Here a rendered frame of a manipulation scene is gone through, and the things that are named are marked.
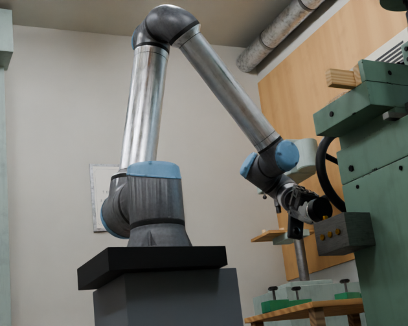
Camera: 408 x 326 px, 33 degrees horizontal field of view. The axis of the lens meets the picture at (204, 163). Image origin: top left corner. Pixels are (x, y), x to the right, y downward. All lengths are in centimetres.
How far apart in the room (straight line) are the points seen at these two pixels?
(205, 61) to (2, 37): 254
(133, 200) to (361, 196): 60
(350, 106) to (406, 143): 17
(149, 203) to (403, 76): 72
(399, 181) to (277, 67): 356
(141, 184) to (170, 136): 302
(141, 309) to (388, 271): 58
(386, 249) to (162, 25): 100
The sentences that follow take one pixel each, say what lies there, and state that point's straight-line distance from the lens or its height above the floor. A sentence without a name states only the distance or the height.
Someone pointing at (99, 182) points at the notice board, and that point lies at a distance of 455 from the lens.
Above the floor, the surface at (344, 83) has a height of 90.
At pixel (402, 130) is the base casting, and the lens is 159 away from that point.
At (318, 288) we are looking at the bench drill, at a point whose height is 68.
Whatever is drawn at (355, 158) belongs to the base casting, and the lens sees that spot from 171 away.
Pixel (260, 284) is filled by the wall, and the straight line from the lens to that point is 483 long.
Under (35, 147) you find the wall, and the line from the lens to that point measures 455.
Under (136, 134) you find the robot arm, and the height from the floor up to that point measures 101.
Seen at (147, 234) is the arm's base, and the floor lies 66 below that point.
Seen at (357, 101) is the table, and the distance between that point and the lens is 163.
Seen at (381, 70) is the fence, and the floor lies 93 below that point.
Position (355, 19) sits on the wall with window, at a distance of 436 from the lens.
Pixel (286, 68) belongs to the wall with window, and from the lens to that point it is 497.
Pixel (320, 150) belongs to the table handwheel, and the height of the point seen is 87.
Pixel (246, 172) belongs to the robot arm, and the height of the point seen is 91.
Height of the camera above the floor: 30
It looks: 17 degrees up
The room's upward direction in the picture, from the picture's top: 7 degrees counter-clockwise
